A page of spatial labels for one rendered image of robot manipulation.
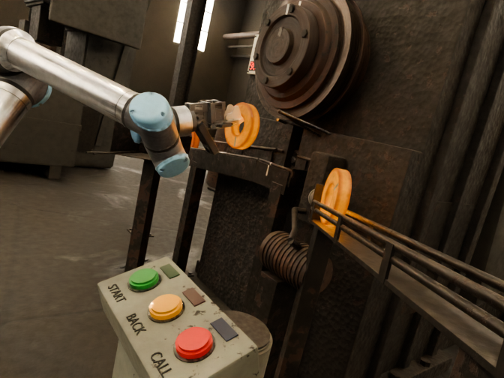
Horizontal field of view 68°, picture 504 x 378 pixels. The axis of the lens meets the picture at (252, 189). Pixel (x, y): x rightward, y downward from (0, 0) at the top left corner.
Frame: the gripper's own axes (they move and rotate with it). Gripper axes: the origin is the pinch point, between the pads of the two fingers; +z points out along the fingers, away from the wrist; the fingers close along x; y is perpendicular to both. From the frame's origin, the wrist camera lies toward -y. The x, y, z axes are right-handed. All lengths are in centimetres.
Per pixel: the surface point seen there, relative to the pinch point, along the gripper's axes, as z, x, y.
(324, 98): 21.8, -15.6, 7.0
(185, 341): -57, -73, -7
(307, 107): 20.6, -9.3, 3.5
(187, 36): 307, 654, 48
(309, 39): 18.4, -10.8, 25.0
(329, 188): 2.3, -38.2, -13.1
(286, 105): 18.8, -0.1, 3.4
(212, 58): 565, 1005, -4
